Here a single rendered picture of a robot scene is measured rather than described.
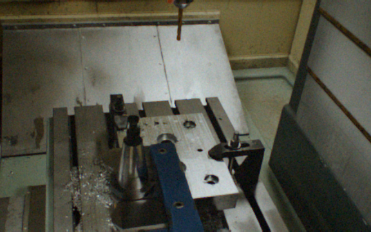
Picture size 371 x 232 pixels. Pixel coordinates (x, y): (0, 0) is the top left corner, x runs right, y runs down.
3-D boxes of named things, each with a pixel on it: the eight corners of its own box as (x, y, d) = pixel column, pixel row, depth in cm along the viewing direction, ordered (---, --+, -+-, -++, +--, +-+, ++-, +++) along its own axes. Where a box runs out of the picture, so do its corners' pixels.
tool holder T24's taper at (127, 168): (149, 189, 60) (151, 151, 56) (116, 190, 59) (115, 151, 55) (147, 166, 63) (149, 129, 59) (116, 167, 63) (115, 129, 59)
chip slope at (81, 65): (-3, 194, 137) (-20, 127, 122) (11, 80, 189) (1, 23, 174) (265, 165, 157) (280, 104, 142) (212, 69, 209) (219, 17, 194)
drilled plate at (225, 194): (129, 222, 91) (130, 205, 89) (114, 135, 114) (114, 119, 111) (235, 208, 97) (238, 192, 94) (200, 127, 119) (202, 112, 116)
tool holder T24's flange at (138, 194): (155, 206, 61) (156, 193, 59) (110, 208, 60) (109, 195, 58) (152, 174, 66) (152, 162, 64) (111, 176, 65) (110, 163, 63)
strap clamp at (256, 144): (206, 187, 107) (214, 139, 98) (203, 178, 109) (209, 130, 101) (257, 182, 110) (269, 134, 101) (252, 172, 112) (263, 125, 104)
